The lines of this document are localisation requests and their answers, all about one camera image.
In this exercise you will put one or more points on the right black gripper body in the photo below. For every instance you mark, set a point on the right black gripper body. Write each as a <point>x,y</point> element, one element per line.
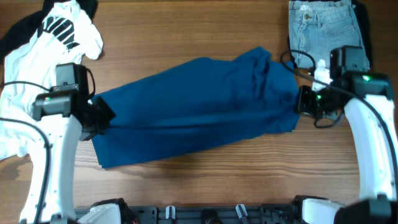
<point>304,101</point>

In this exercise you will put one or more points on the black folded garment under jeans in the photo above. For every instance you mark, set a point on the black folded garment under jeans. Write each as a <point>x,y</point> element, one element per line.
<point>365,25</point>

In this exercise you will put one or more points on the folded light blue jeans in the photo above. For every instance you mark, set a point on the folded light blue jeans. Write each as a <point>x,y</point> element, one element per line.
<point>323,31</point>

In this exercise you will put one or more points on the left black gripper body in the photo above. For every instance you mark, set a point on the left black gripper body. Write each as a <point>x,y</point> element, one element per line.
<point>103,114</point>

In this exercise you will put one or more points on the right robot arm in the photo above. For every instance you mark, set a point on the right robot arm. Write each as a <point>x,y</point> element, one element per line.
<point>348,89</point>

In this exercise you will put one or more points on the black garment at left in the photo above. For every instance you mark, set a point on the black garment at left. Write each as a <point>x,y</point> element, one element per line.
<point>18,31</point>

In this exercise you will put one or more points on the white printed t-shirt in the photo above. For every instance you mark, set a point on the white printed t-shirt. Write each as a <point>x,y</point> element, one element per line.
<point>24,83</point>

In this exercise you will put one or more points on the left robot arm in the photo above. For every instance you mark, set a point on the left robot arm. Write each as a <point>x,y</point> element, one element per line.
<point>67,114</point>

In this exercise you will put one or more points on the blue polo shirt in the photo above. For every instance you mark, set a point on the blue polo shirt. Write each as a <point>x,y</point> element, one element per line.
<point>198,105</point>

